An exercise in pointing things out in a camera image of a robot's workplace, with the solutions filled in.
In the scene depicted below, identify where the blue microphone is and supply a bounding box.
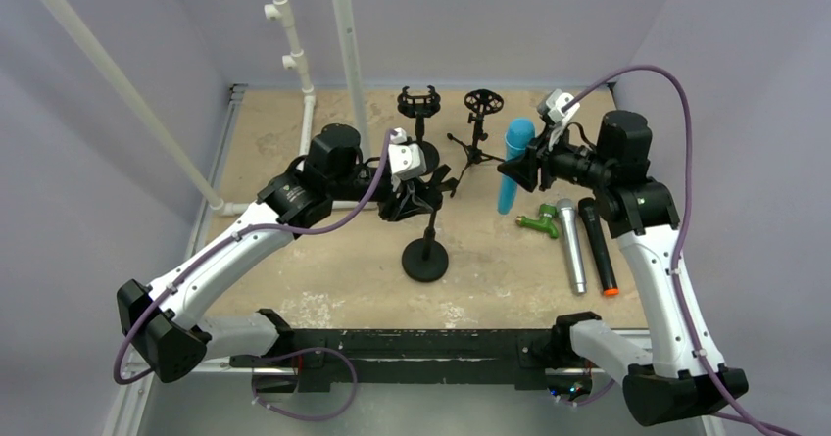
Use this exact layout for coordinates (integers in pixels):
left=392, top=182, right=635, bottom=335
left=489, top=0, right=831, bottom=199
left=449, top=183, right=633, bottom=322
left=497, top=117, right=538, bottom=217

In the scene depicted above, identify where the silver grey microphone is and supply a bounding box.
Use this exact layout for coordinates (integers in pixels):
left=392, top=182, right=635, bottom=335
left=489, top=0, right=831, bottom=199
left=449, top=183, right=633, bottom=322
left=556, top=198, right=587, bottom=295

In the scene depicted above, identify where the black microphone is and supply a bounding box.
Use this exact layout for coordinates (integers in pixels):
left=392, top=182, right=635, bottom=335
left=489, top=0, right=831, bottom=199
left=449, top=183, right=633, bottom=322
left=577, top=197, right=619, bottom=297

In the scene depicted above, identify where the black clip round-base stand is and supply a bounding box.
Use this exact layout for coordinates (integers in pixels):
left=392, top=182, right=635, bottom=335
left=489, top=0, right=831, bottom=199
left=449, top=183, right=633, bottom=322
left=401, top=186, right=449, bottom=283

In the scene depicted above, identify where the black tripod mic stand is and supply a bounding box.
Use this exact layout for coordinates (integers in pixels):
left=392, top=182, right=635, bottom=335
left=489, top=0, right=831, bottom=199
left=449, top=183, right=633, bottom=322
left=447, top=88, right=505, bottom=198

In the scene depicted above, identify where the black shock-mount round-base stand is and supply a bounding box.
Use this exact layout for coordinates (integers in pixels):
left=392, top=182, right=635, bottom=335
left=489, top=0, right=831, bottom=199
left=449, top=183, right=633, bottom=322
left=397, top=85, right=441, bottom=173

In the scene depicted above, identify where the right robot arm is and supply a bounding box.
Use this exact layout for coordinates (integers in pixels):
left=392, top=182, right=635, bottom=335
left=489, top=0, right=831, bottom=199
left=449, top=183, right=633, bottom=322
left=498, top=110, right=749, bottom=426

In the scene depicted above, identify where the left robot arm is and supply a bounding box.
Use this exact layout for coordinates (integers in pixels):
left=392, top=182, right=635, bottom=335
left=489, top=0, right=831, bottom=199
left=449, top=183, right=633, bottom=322
left=113, top=123, right=457, bottom=385

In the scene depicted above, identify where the green tap faucet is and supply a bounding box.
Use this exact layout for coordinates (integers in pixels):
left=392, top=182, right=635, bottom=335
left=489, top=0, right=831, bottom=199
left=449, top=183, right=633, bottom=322
left=515, top=203, right=560, bottom=239

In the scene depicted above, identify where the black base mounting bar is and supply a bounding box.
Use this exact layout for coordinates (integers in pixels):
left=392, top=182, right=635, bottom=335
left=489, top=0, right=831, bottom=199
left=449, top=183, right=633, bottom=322
left=230, top=328, right=614, bottom=396

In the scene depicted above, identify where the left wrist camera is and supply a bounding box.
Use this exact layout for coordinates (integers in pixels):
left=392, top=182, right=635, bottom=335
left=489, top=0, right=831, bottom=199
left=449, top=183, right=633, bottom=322
left=386, top=128, right=427, bottom=181

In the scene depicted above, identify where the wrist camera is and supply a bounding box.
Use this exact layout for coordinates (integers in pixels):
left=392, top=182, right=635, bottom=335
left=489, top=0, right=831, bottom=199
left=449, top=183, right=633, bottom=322
left=386, top=128, right=427, bottom=181
left=537, top=89, right=580, bottom=149

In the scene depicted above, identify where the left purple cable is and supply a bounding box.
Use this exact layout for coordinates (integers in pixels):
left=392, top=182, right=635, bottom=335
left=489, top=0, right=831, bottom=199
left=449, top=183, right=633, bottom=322
left=113, top=127, right=401, bottom=386

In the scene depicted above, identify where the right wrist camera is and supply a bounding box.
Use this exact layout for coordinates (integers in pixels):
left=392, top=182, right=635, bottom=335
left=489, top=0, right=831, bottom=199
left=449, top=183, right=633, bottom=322
left=537, top=89, right=580, bottom=149

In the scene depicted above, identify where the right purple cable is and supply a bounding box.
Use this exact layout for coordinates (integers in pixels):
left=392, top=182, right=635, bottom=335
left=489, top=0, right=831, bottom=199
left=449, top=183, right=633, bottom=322
left=561, top=64, right=807, bottom=436

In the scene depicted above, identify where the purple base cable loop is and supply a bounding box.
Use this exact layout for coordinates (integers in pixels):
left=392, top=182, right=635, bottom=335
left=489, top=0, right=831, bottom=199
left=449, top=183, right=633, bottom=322
left=251, top=345, right=359, bottom=422

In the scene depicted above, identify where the white PVC pipe frame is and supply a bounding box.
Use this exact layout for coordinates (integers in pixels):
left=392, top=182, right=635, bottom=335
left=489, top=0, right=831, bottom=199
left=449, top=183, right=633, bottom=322
left=11, top=0, right=378, bottom=218

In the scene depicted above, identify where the aluminium rail frame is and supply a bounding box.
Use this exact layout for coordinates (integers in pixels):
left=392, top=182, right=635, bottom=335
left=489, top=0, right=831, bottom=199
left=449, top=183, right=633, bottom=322
left=102, top=82, right=725, bottom=436

